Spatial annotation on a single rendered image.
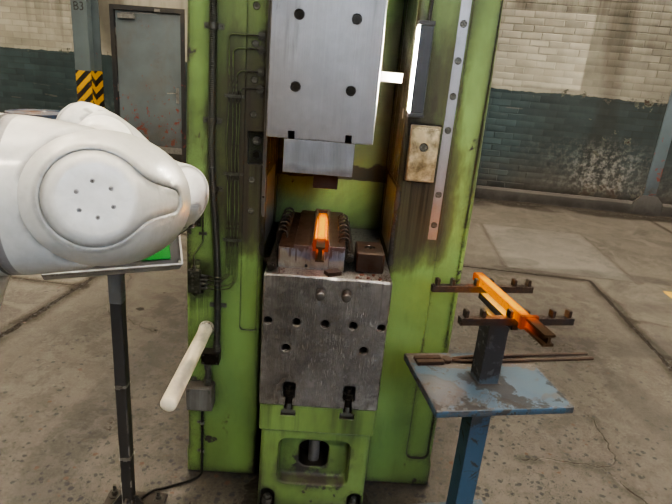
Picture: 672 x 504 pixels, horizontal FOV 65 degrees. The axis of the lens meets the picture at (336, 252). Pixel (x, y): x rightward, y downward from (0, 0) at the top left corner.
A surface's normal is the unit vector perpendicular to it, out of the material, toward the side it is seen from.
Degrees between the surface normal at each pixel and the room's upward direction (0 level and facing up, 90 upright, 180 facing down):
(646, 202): 90
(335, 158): 90
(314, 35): 90
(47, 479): 0
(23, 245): 111
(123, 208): 75
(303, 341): 90
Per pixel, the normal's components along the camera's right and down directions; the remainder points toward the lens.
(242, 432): 0.00, 0.33
